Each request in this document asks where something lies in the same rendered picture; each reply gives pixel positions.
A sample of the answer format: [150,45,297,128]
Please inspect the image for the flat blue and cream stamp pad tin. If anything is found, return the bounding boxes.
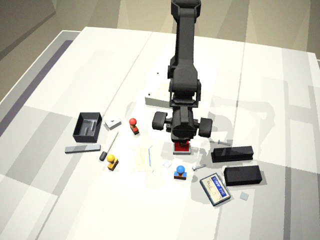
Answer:
[200,173,231,206]

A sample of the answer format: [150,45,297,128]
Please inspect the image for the red rubber stamp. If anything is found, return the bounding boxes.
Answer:
[129,118,139,135]

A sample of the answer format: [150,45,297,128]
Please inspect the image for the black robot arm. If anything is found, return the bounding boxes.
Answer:
[167,0,202,143]

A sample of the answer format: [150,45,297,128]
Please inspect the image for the blue-handled rubber stamp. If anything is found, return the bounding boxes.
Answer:
[174,165,187,180]

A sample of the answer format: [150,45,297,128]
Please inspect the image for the cream paper card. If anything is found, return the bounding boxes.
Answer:
[129,144,154,174]

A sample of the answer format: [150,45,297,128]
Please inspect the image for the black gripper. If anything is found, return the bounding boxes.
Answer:
[152,111,213,138]

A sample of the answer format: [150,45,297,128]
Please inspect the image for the yellow rubber stamp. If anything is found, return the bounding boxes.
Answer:
[106,154,119,171]

